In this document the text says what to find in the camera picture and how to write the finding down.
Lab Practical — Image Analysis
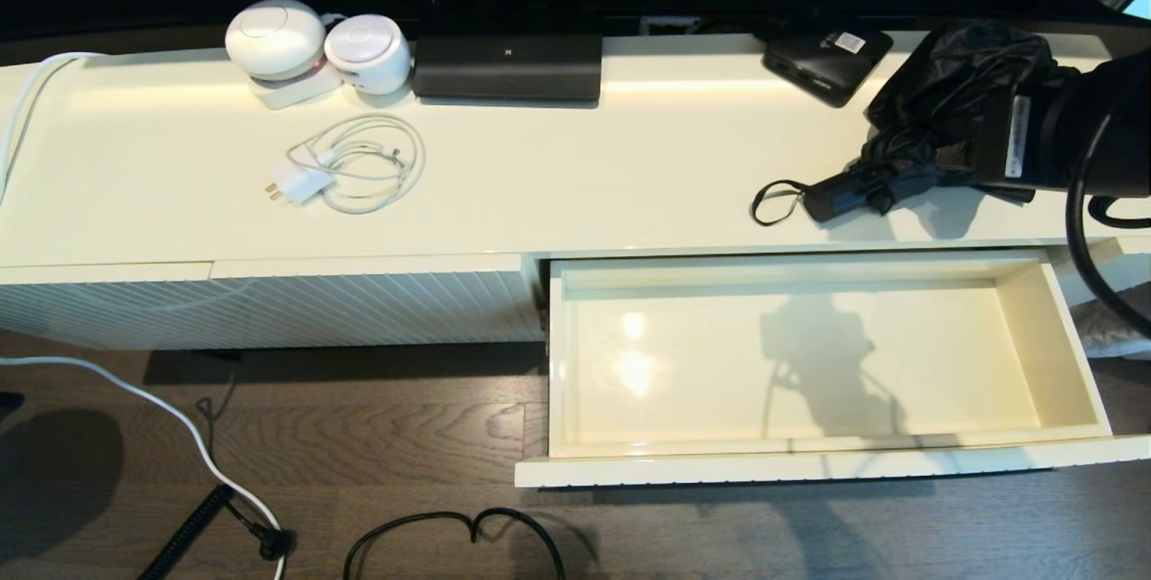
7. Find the black umbrella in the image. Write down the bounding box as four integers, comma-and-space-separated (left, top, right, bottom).
751, 20, 1084, 228

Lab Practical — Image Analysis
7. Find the white cabinet drawer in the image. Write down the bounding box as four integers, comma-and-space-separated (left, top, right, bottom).
514, 245, 1151, 489

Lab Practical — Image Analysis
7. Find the white TV cabinet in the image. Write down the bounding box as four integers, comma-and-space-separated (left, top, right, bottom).
0, 30, 1151, 352

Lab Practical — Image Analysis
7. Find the black set-top box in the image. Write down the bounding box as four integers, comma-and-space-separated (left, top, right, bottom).
762, 26, 896, 108

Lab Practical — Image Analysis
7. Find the light grey fabric bundle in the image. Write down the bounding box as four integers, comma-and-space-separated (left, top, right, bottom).
1075, 288, 1151, 361

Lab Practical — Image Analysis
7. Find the black rectangular soundbar box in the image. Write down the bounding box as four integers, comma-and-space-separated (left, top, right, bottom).
412, 31, 604, 106

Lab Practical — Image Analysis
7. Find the small white round speaker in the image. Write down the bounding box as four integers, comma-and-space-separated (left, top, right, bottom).
324, 13, 415, 96

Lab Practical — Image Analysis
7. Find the white flat box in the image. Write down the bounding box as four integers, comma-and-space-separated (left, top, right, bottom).
249, 67, 344, 111

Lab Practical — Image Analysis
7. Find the large white round speaker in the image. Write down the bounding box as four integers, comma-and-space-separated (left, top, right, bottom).
225, 0, 328, 83

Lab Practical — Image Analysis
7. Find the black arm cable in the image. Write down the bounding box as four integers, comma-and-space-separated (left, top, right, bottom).
1064, 94, 1151, 343

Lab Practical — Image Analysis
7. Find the black charging cable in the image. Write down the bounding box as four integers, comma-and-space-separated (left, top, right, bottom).
344, 508, 566, 580

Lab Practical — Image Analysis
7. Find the white charger with cable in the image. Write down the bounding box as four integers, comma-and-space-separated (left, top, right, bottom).
263, 114, 427, 216

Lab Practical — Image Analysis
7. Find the black coiled cable with plug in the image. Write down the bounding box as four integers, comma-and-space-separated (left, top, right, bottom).
135, 483, 298, 580

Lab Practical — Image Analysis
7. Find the thick white power cable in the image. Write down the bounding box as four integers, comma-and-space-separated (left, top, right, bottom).
0, 355, 289, 580

